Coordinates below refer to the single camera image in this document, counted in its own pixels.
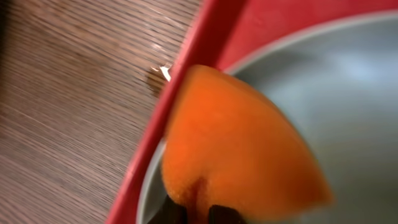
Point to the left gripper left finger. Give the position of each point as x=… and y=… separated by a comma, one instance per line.
x=170, y=213

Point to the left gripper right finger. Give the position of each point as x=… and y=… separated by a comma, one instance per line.
x=224, y=215

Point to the orange sponge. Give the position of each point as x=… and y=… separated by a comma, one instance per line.
x=229, y=145

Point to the red plastic tray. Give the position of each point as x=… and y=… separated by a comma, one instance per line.
x=223, y=33

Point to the light blue plate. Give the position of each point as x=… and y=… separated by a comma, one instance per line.
x=337, y=84

